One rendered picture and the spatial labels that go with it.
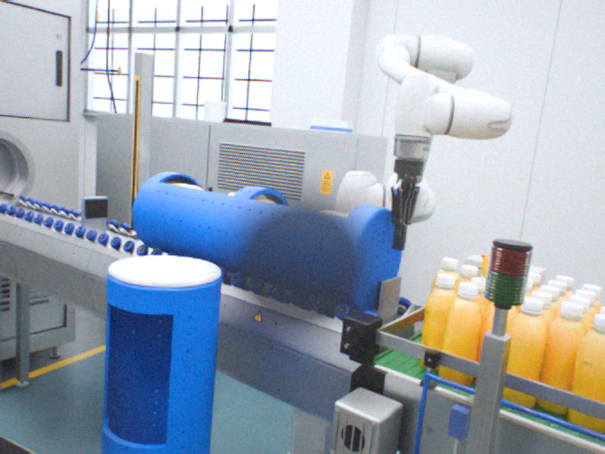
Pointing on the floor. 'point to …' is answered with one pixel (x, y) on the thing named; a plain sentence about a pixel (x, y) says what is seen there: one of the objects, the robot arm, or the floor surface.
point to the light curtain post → (140, 125)
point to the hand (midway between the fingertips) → (400, 236)
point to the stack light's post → (488, 394)
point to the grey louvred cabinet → (235, 158)
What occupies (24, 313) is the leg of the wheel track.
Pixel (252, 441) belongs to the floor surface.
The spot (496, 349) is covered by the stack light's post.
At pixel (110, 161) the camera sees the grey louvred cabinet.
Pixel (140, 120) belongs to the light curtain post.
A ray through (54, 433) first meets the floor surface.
